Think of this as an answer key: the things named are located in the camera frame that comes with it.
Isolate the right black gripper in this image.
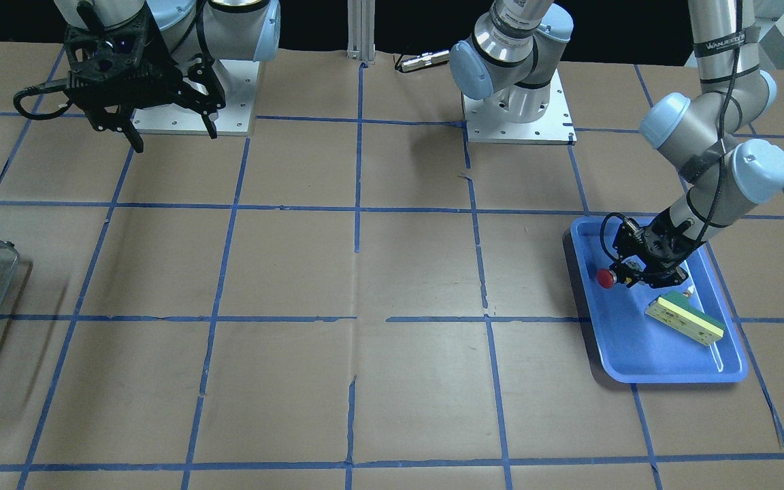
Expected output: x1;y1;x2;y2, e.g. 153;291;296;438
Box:
65;53;226;153

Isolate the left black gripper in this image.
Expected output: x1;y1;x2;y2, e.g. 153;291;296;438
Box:
612;211;702;289

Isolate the red emergency push button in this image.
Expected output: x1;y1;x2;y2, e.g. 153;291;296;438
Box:
596;265;641;289

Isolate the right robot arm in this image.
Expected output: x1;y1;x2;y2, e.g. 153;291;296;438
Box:
56;1;281;152

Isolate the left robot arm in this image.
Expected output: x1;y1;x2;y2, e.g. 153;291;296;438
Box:
449;1;784;289

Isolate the green yellow terminal block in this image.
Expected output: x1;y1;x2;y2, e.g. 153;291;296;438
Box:
645;291;725;346

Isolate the blue plastic tray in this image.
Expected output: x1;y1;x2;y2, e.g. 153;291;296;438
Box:
562;216;749;384

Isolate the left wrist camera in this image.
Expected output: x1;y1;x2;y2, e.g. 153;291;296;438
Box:
612;217;659;267

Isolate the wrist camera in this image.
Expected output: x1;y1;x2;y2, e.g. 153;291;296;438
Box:
63;6;168;82
612;217;659;267

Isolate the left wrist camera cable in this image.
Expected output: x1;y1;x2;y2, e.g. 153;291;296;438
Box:
600;0;747;270

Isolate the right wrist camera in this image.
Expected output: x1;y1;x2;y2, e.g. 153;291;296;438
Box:
63;6;168;82

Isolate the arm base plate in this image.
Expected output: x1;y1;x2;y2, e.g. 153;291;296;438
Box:
461;70;578;145
130;59;260;135

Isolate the aluminium frame post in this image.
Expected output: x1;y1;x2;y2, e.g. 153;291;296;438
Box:
346;0;376;64

